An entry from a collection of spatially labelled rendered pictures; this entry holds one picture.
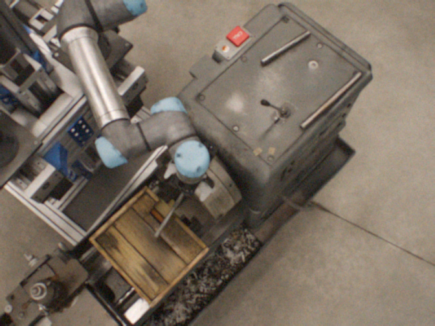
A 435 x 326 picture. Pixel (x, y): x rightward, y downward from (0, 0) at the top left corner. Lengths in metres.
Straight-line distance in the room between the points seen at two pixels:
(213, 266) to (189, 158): 1.12
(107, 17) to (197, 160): 0.46
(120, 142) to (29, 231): 1.96
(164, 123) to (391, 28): 2.53
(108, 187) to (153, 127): 1.61
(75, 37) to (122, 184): 1.51
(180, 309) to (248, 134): 0.91
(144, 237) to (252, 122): 0.64
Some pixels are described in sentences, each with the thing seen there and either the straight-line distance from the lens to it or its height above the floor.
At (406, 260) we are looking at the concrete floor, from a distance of 2.82.
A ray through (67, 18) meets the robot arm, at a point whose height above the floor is 1.71.
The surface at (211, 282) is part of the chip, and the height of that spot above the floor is 0.59.
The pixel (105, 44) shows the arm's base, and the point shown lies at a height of 1.21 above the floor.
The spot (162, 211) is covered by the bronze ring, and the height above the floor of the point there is 1.12.
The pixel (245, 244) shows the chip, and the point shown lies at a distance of 2.10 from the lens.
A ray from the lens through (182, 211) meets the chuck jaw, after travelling 1.58.
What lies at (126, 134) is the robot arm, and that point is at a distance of 1.04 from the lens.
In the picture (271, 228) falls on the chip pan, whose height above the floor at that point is 0.54.
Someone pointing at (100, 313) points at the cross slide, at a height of 0.97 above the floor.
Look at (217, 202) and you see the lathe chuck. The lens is 1.51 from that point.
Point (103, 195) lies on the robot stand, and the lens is 2.62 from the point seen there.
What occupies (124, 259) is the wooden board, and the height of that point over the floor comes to 0.89.
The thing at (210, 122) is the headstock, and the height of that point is 1.25.
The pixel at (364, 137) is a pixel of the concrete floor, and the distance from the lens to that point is 2.95.
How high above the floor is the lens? 2.64
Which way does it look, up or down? 71 degrees down
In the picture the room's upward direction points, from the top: 7 degrees counter-clockwise
